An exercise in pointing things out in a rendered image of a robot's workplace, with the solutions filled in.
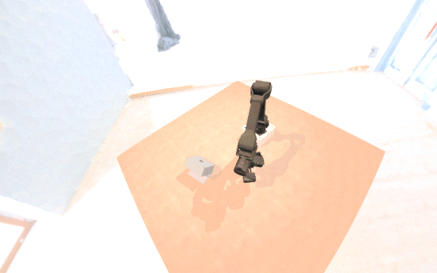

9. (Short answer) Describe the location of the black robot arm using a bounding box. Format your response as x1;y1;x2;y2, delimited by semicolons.
234;80;273;176

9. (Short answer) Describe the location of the grey panel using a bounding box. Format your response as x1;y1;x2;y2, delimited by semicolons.
185;155;215;184

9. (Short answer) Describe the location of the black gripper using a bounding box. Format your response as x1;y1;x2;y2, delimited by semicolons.
243;161;256;183

